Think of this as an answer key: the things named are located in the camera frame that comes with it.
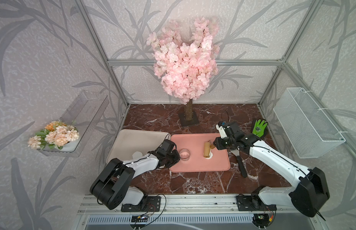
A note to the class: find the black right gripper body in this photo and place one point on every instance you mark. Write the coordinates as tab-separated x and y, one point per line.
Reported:
227	143

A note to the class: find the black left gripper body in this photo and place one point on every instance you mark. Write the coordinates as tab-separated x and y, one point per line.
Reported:
171	159

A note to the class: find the wooden rolling pin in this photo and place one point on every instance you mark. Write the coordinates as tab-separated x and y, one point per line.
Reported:
208	147

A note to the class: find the pink silicone mat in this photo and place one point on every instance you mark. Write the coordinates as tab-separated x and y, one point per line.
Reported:
194	143

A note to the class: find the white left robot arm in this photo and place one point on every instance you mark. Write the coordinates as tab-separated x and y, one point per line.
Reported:
113	186

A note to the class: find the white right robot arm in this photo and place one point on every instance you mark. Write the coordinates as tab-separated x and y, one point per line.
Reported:
308	190

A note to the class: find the green work glove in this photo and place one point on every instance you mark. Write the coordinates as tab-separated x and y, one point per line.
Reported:
259	128

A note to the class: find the beige silicone mat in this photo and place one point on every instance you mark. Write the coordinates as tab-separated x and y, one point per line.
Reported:
129	141

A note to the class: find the artificial cherry blossom tree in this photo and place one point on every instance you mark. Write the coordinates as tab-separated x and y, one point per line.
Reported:
186	68

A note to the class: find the peach artificial flower bouquet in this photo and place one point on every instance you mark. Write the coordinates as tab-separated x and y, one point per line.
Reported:
55	135

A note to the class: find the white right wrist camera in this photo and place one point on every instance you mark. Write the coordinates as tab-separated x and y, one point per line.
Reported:
223	128

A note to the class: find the metal spatula black handle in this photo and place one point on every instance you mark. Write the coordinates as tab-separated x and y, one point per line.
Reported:
241	166

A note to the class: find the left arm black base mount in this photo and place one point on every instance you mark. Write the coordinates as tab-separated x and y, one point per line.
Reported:
138	201

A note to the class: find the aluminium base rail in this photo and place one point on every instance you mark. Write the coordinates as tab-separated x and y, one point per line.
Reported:
192	212

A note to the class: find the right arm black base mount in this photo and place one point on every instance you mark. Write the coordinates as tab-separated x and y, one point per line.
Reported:
252	202

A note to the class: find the white wire mesh basket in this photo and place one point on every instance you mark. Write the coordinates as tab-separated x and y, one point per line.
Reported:
310	131

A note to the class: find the clear plastic wall shelf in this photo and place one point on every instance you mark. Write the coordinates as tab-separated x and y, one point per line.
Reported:
84	113

